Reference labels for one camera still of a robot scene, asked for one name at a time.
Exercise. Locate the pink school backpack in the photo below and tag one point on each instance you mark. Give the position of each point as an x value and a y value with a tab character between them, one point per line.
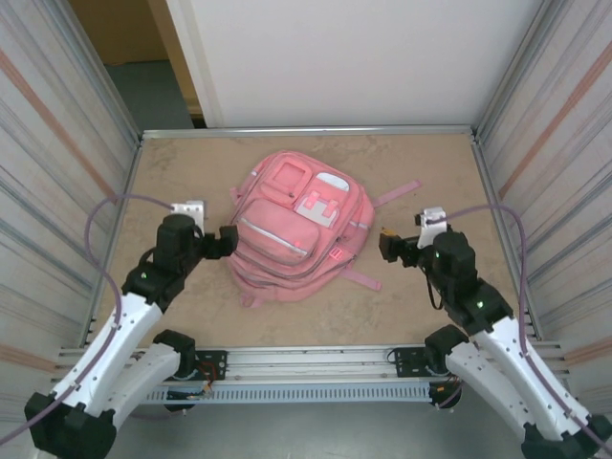
287	239

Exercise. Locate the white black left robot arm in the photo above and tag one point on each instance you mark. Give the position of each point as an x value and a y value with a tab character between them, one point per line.
115	354

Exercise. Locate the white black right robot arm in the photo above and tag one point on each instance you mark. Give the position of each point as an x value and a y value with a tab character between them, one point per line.
516	373

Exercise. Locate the black table clamp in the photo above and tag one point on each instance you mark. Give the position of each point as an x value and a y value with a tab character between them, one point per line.
444	399
179	408

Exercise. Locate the corrugated plastic side panel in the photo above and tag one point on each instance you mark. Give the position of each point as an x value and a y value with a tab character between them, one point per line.
48	143
564	167

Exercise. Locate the brown wooden door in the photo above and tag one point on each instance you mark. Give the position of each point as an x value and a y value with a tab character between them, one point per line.
129	28

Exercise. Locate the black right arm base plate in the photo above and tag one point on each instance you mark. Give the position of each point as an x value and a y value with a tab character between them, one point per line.
406	358

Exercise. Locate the aluminium table end rail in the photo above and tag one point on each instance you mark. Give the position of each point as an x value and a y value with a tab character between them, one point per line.
215	132

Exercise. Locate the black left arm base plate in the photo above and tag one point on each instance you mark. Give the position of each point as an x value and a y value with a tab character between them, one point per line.
215	358

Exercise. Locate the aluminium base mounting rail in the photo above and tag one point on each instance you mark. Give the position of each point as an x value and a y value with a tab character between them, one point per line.
311	361

